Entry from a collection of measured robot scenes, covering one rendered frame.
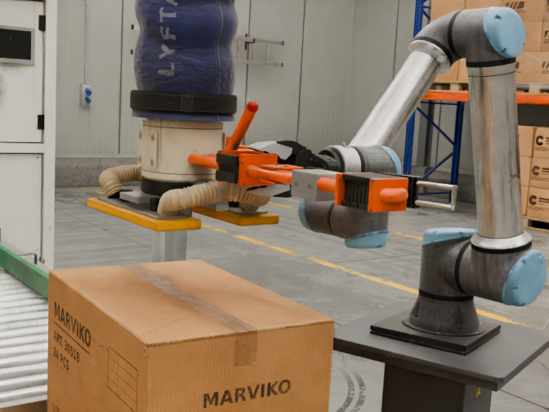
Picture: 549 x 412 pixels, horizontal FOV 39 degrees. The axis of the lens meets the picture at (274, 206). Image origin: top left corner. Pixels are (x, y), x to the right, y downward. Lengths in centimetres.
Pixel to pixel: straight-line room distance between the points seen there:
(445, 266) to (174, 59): 94
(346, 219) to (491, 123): 47
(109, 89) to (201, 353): 1026
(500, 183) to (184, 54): 84
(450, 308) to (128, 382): 99
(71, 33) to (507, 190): 980
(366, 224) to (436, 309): 57
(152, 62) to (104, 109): 998
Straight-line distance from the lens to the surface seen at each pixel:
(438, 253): 212
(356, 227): 164
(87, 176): 1137
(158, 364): 139
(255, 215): 161
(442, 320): 214
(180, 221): 151
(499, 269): 201
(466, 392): 215
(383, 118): 184
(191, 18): 158
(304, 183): 128
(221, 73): 160
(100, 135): 1155
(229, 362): 145
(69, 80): 1136
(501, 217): 198
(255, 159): 143
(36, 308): 309
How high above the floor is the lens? 137
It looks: 8 degrees down
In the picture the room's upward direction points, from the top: 3 degrees clockwise
